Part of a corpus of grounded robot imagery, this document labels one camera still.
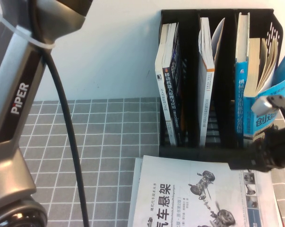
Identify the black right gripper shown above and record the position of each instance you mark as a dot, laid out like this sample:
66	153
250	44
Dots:
277	151

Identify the blue and grey DTC book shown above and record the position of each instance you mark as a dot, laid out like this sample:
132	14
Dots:
262	123

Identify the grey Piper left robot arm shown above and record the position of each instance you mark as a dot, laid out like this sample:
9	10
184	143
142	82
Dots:
5	118

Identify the white car suspension book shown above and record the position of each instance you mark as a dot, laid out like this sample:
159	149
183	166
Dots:
180	170

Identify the white book with orange stripe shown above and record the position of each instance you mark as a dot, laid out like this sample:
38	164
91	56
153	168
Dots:
203	99

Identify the blue mechanical design book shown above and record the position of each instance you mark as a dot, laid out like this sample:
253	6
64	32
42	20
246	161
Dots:
240	78

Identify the thin white paperback book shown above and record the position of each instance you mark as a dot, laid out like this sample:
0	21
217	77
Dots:
167	116

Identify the dark navy robot book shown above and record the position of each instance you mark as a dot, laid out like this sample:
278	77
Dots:
172	94

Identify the plain white book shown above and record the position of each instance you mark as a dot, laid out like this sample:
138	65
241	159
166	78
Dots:
137	165

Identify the black mesh book stand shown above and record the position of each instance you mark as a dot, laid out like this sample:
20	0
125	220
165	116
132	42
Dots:
192	35

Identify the white zip tie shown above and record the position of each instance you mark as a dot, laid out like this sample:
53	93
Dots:
24	35

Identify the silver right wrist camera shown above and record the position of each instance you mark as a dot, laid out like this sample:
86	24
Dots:
262	106

